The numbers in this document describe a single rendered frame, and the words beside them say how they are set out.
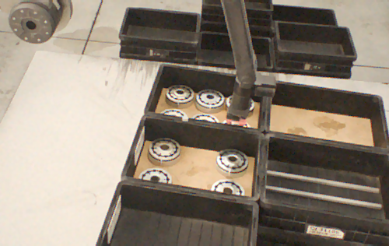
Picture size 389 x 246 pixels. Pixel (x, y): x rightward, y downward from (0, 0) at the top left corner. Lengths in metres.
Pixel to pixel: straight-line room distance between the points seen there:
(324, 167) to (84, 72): 1.08
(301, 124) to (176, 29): 1.29
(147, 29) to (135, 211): 1.61
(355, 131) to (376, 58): 2.11
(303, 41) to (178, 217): 1.75
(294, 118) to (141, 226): 0.73
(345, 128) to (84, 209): 0.95
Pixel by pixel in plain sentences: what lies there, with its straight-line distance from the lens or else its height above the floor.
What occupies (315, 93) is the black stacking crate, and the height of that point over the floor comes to 0.91.
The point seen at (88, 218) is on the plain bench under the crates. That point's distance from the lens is 1.80.
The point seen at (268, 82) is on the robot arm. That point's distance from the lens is 1.75.
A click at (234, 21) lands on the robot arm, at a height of 1.33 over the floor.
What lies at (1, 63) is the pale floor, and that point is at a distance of 3.74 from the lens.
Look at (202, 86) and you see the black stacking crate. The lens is 2.05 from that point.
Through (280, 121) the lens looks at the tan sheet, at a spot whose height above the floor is 0.83.
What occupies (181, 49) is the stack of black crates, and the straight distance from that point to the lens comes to 2.84.
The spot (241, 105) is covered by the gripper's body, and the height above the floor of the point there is 0.98.
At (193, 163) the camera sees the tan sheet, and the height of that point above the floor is 0.83.
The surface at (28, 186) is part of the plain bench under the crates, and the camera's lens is 1.92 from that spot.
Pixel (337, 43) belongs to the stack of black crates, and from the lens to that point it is 3.19.
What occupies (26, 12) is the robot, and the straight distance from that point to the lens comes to 1.84.
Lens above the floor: 2.08
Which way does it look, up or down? 40 degrees down
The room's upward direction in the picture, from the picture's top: 6 degrees clockwise
